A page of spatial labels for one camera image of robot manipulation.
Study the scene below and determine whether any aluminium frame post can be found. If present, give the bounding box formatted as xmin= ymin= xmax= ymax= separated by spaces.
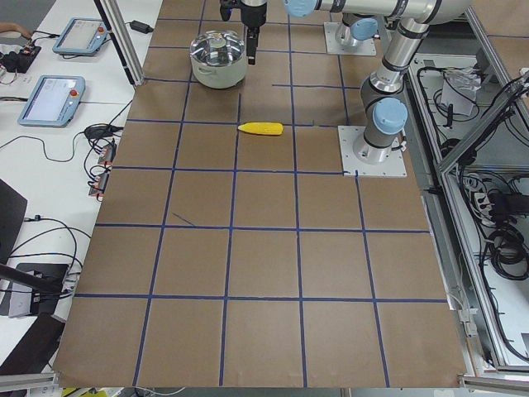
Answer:
xmin=93 ymin=0 xmax=145 ymax=87

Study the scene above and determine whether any yellow corn cob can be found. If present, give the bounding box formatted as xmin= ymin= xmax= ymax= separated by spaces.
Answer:
xmin=237 ymin=122 xmax=284 ymax=136

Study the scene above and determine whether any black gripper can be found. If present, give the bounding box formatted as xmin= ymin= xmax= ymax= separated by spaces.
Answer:
xmin=241 ymin=0 xmax=267 ymax=65

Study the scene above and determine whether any grey usb hub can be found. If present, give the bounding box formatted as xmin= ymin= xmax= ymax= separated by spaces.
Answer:
xmin=85 ymin=141 xmax=117 ymax=201

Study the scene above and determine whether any pale green cooking pot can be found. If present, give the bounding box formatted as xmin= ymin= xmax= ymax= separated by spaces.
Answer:
xmin=189 ymin=51 xmax=248 ymax=89

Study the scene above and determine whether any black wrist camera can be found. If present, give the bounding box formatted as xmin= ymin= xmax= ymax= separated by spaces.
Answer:
xmin=219 ymin=0 xmax=241 ymax=22

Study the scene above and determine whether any teach pendant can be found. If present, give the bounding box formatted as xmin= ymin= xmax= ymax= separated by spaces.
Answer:
xmin=17 ymin=75 xmax=86 ymax=127
xmin=52 ymin=17 xmax=107 ymax=56

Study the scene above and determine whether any aluminium side frame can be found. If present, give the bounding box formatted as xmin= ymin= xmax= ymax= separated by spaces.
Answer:
xmin=408 ymin=1 xmax=528 ymax=395

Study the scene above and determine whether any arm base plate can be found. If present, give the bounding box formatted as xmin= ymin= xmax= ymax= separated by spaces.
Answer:
xmin=338 ymin=126 xmax=407 ymax=178
xmin=324 ymin=18 xmax=378 ymax=56

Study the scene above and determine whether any near teach pendant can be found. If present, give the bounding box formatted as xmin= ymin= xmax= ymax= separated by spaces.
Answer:
xmin=17 ymin=75 xmax=86 ymax=127

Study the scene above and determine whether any black monitor stand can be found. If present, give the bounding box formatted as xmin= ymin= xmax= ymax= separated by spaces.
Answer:
xmin=1 ymin=263 xmax=69 ymax=318

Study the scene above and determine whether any black power adapter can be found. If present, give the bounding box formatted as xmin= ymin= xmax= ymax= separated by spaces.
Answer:
xmin=130 ymin=20 xmax=154 ymax=34

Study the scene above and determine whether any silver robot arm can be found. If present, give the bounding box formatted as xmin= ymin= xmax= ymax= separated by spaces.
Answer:
xmin=335 ymin=13 xmax=379 ymax=47
xmin=284 ymin=1 xmax=470 ymax=165

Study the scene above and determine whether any glass pot lid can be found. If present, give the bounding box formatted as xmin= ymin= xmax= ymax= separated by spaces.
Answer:
xmin=189 ymin=31 xmax=245 ymax=67

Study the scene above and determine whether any far teach pendant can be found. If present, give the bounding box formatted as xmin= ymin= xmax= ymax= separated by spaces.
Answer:
xmin=52 ymin=17 xmax=107 ymax=56

